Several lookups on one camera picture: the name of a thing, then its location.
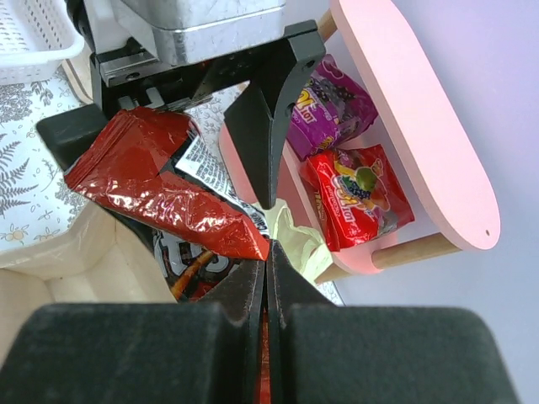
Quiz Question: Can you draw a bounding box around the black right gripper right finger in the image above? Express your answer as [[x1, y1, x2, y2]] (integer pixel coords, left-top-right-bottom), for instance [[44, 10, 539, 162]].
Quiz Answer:
[[267, 242, 519, 403]]

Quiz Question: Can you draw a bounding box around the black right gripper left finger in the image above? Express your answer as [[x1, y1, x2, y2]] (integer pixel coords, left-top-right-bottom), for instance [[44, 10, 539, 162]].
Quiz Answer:
[[1, 261, 265, 403]]

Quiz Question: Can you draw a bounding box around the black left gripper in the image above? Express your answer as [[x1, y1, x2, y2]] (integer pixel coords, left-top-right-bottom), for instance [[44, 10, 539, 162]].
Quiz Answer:
[[36, 20, 326, 209]]

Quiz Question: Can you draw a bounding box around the red white snack bag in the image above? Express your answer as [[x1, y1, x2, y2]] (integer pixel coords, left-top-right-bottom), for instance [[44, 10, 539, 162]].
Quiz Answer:
[[63, 105, 273, 404]]

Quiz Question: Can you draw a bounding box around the green plastic grocery bag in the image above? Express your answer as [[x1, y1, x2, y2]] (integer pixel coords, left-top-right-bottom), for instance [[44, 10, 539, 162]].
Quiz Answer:
[[265, 199, 333, 284]]

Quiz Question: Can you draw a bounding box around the beige canvas tote bag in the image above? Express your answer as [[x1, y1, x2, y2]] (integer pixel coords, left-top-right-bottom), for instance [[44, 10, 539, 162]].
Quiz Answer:
[[0, 201, 178, 304]]

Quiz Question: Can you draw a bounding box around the red snack package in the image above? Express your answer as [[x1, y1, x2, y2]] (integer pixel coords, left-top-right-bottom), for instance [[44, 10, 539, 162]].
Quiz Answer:
[[300, 144, 415, 252]]

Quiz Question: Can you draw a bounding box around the purple snack package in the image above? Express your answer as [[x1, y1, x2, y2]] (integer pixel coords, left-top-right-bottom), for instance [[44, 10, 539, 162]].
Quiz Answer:
[[287, 55, 378, 160]]

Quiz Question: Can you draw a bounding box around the stainless steel tray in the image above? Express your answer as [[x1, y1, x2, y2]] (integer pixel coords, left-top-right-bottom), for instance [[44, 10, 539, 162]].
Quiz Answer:
[[61, 45, 93, 104]]

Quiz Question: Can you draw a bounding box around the floral patterned table mat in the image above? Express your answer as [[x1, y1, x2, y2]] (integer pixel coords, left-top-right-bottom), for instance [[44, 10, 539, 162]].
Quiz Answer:
[[0, 62, 253, 253]]

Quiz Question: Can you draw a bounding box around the white plastic basket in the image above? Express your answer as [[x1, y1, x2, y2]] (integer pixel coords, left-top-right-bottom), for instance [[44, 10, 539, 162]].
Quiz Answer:
[[1, 0, 85, 85]]

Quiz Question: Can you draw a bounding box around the pink three-tier shelf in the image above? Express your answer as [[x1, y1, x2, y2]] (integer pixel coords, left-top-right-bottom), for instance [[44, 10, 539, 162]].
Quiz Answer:
[[218, 0, 502, 285]]

